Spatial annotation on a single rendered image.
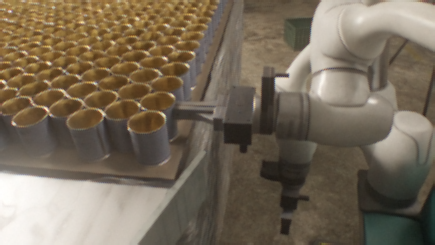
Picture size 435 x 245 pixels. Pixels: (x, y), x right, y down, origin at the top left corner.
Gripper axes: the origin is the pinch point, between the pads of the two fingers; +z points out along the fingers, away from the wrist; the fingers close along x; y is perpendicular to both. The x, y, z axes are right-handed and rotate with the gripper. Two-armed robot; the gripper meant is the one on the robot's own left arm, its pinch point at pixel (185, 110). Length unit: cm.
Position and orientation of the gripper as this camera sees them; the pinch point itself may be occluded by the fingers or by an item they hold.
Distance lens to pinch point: 64.5
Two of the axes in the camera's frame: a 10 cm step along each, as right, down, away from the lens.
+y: 0.4, 8.2, 5.8
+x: 1.5, -5.8, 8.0
